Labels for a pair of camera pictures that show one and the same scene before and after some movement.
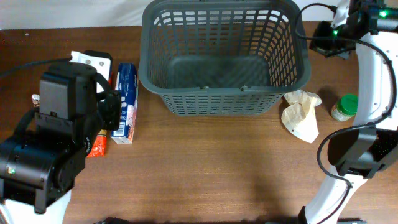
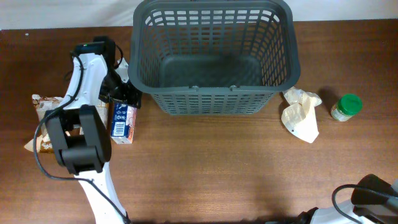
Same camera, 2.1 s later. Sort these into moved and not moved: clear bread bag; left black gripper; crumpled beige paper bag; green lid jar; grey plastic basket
Moved: clear bread bag; left black gripper
Not moved: crumpled beige paper bag; green lid jar; grey plastic basket
